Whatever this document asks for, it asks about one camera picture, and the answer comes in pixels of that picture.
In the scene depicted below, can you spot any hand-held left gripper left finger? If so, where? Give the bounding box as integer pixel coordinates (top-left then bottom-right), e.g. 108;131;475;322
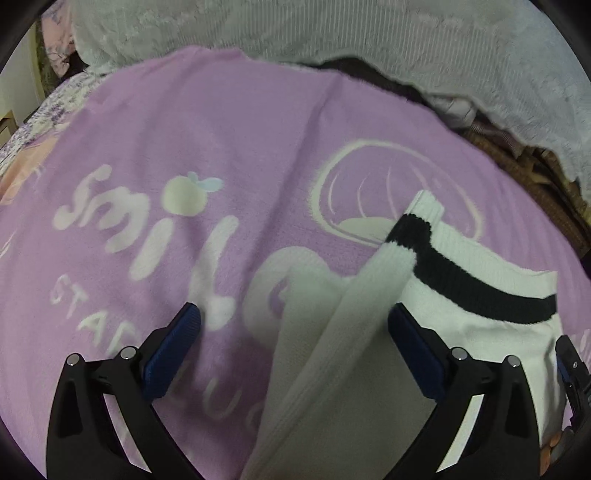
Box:
46;302;202;480

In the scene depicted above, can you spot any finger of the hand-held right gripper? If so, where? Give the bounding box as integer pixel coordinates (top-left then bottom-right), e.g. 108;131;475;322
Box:
555;335;591;435

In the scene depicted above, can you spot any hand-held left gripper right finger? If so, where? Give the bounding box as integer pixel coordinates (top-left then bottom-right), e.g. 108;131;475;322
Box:
388;305;541;480

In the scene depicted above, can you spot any white sweater with black stripes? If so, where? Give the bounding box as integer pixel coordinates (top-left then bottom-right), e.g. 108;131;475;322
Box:
240;189;568;480

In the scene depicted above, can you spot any person's right hand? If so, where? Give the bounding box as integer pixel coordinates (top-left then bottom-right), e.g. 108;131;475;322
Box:
538;427;573;480

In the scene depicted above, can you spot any brown wooden furniture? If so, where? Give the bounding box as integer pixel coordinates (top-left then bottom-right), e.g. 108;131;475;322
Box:
462;115;591;259

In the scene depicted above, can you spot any purple printed blanket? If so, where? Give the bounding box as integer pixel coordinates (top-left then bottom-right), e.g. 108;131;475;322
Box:
0;46;591;480

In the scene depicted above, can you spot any pale folded cloth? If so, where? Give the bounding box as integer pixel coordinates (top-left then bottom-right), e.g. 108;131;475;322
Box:
431;95;478;127

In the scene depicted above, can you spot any floral bedsheet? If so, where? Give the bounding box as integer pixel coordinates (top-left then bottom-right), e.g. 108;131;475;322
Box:
0;74;112;204

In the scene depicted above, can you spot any pink floral cloth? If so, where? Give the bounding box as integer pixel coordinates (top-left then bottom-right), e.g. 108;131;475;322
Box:
39;9;81;79

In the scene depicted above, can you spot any white lace cover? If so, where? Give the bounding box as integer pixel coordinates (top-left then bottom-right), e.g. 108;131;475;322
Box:
71;0;591;208

